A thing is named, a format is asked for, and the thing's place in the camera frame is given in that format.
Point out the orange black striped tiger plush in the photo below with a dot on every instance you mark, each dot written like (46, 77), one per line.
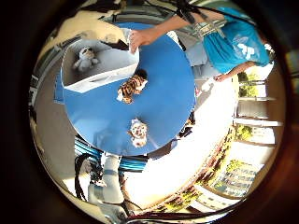
(132, 87)

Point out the white grey plush bear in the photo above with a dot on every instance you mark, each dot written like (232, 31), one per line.
(85, 59)

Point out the white fabric storage bin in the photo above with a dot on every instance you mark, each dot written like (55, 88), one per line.
(106, 67)

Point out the blue black striped base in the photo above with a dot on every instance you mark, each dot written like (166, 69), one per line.
(130, 165)

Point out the person in teal shirt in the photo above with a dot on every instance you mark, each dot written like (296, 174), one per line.
(236, 46)

